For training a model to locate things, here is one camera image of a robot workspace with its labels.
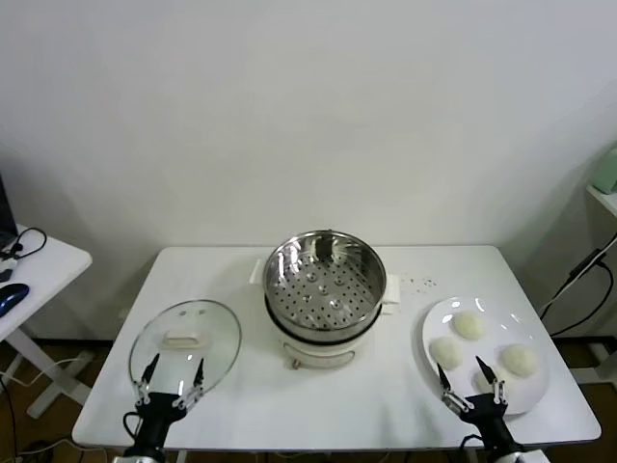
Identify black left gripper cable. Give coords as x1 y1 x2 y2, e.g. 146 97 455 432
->
122 410 146 443

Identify black looped desk cable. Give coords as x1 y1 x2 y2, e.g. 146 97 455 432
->
0 227 48 264

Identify glass pot lid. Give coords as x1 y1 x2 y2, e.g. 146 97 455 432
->
128 298 243 406

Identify pale green box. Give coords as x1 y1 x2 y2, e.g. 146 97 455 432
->
591 147 617 194

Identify grey floor cable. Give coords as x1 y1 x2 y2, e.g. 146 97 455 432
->
0 426 105 457

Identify dark laptop screen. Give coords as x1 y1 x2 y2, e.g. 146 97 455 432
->
0 171 19 250

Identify white shelf board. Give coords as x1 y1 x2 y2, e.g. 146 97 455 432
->
585 185 617 218

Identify white side desk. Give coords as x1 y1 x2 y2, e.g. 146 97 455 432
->
0 222 94 419

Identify stainless steel steamer basket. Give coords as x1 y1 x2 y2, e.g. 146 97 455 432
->
249 230 404 339

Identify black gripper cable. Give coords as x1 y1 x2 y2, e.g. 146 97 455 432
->
122 410 146 443
460 433 486 457

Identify black power cable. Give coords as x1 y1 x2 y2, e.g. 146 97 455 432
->
537 233 617 339

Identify white floor cable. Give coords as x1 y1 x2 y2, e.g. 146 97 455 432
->
0 356 83 387

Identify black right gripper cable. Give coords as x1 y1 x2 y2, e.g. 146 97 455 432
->
460 433 486 457

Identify white electric cooker pot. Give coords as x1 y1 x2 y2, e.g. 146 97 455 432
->
263 288 404 371

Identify white round plate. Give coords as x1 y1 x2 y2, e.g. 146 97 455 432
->
416 294 551 417

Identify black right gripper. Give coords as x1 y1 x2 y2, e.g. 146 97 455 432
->
436 355 520 448

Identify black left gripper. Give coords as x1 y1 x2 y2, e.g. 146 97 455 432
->
133 353 206 448

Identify white steamed baozi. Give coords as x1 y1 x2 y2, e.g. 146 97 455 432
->
469 368 507 395
450 312 487 341
428 336 464 371
500 342 539 378

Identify blue computer mouse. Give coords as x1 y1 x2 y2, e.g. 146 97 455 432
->
0 283 31 318

